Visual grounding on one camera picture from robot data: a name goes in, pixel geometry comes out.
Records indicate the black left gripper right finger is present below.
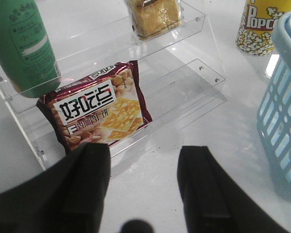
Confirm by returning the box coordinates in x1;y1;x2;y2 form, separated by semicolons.
177;146;288;233

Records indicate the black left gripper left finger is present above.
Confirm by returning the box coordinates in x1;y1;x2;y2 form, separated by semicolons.
0;143;111;233

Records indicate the packaged bread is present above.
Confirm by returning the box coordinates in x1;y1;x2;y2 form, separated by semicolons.
125;0;182;41

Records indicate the light blue plastic basket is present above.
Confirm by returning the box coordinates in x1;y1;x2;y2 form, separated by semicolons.
257;12;291;201

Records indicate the maroon almond biscuit packet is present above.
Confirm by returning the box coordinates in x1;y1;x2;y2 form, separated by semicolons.
36;60;152;153

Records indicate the green plastic drink bottle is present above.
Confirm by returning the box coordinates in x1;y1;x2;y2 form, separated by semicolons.
0;0;60;98

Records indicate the yellow popcorn paper cup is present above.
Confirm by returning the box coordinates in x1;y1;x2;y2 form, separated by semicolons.
236;0;291;56

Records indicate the clear acrylic display shelf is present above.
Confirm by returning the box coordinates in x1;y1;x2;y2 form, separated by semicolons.
0;0;225;170

